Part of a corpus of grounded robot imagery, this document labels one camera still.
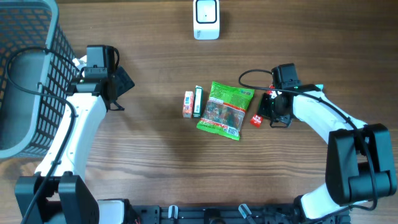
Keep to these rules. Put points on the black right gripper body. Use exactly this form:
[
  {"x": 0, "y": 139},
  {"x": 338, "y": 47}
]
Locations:
[{"x": 268, "y": 107}]

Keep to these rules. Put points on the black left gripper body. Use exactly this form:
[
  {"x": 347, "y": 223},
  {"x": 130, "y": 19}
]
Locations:
[{"x": 124, "y": 82}]

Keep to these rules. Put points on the red chocolate bar wrapper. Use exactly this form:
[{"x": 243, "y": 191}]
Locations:
[{"x": 256, "y": 119}]

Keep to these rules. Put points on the light teal tissue packet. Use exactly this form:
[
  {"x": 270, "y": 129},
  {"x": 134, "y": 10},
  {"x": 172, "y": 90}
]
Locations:
[{"x": 320, "y": 86}]

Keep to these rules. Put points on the green snack bag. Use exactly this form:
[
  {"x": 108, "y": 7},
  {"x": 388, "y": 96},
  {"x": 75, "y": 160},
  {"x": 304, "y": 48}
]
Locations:
[{"x": 225, "y": 110}]

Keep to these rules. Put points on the green white gum pack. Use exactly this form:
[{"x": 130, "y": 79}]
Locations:
[{"x": 198, "y": 101}]

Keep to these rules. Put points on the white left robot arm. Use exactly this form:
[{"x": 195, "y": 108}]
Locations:
[{"x": 57, "y": 192}]

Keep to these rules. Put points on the white barcode scanner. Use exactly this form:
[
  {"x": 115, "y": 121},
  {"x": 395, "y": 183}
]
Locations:
[{"x": 206, "y": 19}]

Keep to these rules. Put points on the grey plastic mesh basket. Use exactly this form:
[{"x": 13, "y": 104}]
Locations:
[{"x": 36, "y": 69}]

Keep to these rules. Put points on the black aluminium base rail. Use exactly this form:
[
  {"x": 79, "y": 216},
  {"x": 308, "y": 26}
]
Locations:
[{"x": 266, "y": 214}]

